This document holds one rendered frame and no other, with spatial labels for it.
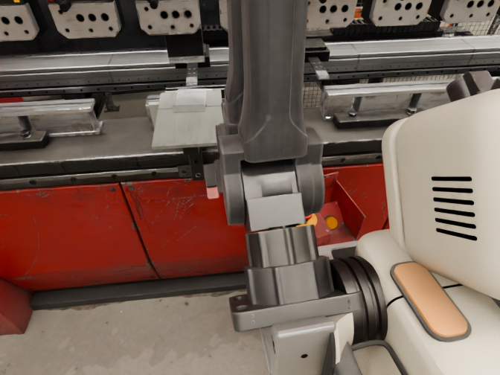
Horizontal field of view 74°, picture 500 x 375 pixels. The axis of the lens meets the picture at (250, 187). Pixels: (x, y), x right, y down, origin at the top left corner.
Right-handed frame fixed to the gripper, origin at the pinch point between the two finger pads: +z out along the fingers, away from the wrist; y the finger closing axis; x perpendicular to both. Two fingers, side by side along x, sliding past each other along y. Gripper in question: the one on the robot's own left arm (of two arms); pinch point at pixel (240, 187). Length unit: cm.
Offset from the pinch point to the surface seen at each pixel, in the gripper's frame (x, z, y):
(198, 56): -43.7, 10.4, 5.0
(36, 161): -24, 26, 55
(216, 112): -26.8, 13.2, 1.9
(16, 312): 13, 93, 94
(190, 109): -28.5, 12.9, 9.0
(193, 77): -46, 23, 7
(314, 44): -57, 25, -36
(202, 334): 35, 94, 17
